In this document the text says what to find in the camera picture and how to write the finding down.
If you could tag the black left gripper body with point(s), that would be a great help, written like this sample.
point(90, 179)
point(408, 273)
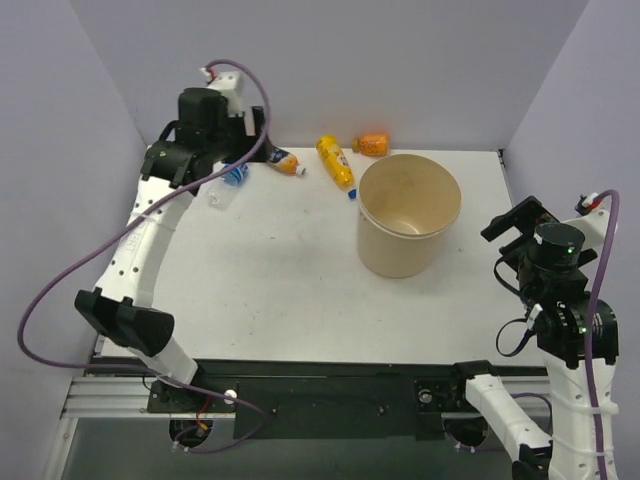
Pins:
point(256, 132)

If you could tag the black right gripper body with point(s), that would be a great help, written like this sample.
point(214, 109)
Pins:
point(513, 220)

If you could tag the blue label water bottle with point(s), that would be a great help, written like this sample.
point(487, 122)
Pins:
point(222, 190)

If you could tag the orange bottle with blue label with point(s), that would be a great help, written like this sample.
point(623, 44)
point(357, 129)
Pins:
point(285, 162)

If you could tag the tan round bin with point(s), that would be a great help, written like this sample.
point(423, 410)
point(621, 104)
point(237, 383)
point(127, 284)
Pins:
point(406, 204)

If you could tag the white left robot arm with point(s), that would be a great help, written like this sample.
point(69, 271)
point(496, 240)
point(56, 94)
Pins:
point(120, 305)

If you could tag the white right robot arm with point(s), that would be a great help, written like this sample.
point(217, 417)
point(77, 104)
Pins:
point(578, 341)

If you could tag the yellow bottle with blue cap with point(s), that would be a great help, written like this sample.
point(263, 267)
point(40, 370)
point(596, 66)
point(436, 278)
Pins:
point(336, 164)

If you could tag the small orange bottle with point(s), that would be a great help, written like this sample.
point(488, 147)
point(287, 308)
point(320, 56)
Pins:
point(372, 145)

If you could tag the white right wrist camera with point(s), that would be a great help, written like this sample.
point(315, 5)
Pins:
point(592, 221)

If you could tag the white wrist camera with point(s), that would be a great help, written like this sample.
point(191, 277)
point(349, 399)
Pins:
point(230, 85)
point(592, 221)

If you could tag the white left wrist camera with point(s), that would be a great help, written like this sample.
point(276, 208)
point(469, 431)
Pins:
point(230, 85)

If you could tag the black mounting rail plate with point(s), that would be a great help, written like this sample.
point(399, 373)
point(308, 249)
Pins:
point(338, 401)

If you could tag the aluminium frame rail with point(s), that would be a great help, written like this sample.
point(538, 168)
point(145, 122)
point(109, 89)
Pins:
point(106, 397)

